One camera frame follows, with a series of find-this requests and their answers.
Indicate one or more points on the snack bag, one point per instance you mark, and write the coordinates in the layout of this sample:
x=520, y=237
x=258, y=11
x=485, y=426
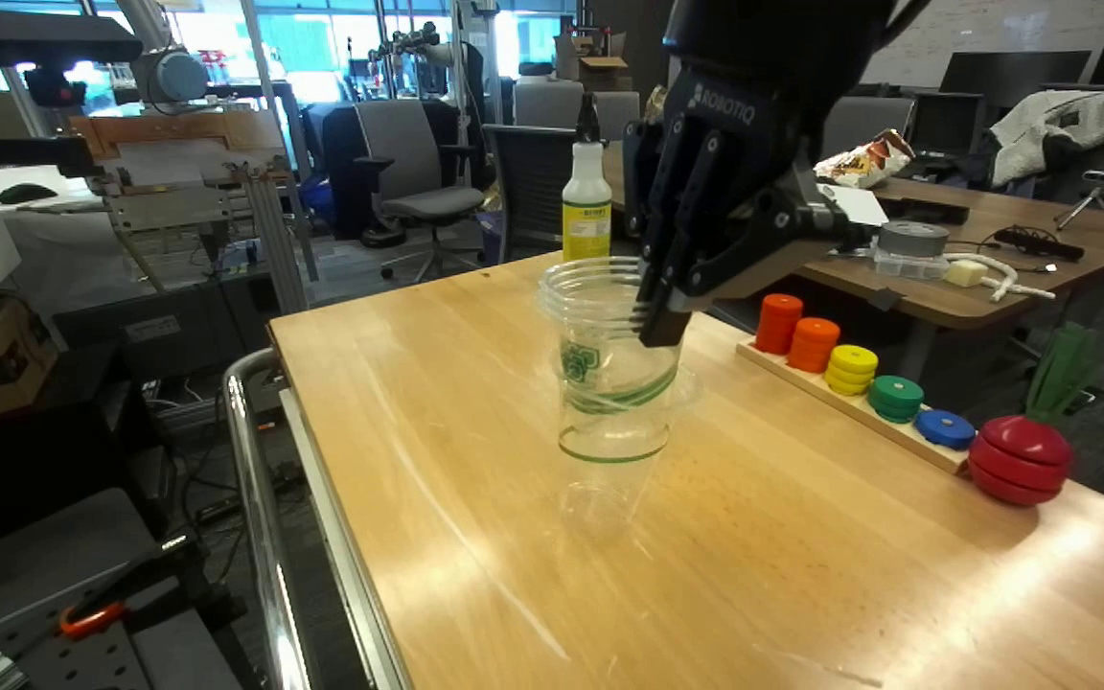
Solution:
x=868, y=161

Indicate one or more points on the cluttered wooden desk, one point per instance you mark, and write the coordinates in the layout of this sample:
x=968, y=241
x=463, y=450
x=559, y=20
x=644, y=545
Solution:
x=1003, y=259

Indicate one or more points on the metal cart handle bar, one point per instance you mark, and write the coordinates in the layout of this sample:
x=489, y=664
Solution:
x=272, y=577

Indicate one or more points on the grey office chair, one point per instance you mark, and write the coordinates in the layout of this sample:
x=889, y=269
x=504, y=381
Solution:
x=411, y=191

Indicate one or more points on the white yellow spray bottle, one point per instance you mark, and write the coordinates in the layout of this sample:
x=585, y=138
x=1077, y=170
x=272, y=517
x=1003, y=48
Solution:
x=585, y=206

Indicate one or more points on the red radish toy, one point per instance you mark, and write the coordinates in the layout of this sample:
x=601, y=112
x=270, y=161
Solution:
x=1026, y=458

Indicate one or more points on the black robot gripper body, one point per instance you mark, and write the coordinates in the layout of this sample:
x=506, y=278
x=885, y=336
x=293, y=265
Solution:
x=765, y=129

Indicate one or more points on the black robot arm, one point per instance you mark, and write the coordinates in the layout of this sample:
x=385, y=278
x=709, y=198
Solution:
x=810, y=35

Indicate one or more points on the wooden ring stacker base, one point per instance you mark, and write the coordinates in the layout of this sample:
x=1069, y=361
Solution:
x=858, y=413

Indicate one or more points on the orange handled clamp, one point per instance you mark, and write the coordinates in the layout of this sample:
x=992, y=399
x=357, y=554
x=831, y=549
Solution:
x=94, y=616

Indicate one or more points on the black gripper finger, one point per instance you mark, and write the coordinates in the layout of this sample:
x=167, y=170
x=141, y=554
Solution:
x=672, y=170
x=736, y=259

